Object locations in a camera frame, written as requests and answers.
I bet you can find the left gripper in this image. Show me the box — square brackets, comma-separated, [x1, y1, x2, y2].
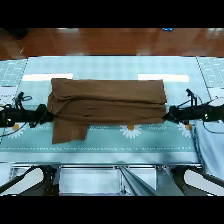
[34, 103, 55, 126]

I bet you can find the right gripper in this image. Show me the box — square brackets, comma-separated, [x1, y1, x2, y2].
[162, 105, 184, 124]

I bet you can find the brown T-shirt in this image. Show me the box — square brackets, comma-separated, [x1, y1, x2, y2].
[47, 77, 168, 145]

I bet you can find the light blue garment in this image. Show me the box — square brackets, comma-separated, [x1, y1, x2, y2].
[191, 119, 224, 182]

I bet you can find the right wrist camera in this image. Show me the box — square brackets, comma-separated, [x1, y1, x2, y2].
[185, 88, 202, 108]

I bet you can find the black cable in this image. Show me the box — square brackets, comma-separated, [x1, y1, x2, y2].
[199, 95, 224, 135]
[0, 122, 29, 138]

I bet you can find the silver frame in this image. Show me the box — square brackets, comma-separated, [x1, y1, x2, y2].
[0, 162, 224, 197]

